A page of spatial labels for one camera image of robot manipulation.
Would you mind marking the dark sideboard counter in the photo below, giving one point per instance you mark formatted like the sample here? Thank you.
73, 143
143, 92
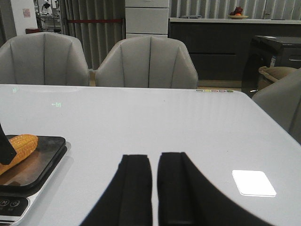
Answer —
219, 47

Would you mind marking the white drawer cabinet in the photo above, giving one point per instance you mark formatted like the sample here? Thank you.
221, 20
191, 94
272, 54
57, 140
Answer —
146, 17

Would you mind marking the grey armchair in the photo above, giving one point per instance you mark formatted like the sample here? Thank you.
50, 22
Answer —
282, 102
148, 62
43, 58

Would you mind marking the orange corn cob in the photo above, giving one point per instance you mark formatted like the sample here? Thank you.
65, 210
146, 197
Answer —
24, 145

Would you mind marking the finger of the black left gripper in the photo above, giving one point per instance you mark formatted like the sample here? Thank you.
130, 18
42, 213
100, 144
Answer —
7, 152

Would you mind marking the left grey armchair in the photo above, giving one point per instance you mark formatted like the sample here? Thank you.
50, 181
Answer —
43, 58

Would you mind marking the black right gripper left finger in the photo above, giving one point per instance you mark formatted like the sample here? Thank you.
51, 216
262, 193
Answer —
127, 199

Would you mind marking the black silver kitchen scale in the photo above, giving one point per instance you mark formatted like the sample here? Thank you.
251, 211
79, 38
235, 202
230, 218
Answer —
21, 185

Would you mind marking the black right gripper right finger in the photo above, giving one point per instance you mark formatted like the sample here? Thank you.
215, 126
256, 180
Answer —
187, 198

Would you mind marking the tan cushion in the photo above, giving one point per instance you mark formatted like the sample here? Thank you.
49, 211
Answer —
275, 73

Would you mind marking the fruit bowl on counter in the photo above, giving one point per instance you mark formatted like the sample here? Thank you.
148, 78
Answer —
237, 13

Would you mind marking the right grey armchair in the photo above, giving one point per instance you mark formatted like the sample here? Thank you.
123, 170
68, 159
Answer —
148, 62

